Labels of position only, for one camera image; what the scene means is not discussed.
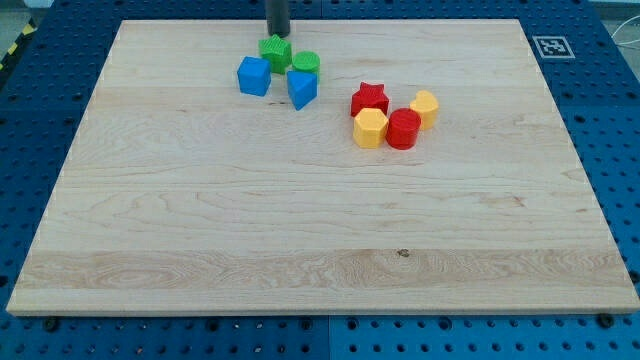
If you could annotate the green star block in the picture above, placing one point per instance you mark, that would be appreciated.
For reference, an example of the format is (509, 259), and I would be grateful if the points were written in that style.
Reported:
(277, 51)

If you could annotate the red star block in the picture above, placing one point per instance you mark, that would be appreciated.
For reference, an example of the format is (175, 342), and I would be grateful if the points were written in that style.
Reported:
(369, 96)

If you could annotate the yellow hexagon block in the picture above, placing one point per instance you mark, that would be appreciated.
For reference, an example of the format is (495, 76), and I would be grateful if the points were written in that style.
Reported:
(370, 126)

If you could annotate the wooden board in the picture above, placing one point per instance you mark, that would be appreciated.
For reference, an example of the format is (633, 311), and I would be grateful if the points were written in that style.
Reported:
(181, 196)

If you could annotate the blue triangle block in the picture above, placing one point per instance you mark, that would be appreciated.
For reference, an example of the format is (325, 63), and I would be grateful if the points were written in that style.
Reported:
(302, 88)

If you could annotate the red cylinder block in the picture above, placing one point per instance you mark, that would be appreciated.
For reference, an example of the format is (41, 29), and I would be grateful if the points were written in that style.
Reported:
(403, 128)

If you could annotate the green cylinder block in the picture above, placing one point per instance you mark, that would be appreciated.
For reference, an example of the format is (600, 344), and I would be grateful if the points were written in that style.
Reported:
(307, 62)

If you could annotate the blue cube block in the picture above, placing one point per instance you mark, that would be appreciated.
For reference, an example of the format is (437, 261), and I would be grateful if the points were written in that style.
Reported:
(254, 76)

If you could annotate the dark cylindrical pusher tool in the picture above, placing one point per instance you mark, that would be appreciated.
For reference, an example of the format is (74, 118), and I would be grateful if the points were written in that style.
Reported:
(277, 13)

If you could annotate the white fiducial marker tag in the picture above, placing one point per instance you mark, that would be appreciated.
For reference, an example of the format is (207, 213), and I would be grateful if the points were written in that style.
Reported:
(553, 47)

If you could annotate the yellow black hazard tape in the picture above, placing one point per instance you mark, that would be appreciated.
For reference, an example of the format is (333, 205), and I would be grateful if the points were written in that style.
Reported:
(19, 45)

